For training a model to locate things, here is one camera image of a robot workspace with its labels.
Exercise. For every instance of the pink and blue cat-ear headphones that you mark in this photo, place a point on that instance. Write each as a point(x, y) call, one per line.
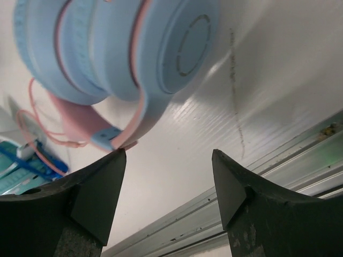
point(112, 67)

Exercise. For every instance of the teal cat-ear headphones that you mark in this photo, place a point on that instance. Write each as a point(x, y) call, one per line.
point(22, 169)

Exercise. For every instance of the aluminium front rail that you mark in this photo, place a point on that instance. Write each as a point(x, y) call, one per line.
point(309, 164)

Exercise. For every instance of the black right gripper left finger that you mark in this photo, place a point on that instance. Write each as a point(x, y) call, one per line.
point(71, 216)

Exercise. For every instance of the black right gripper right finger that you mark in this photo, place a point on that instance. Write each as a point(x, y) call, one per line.
point(262, 218)

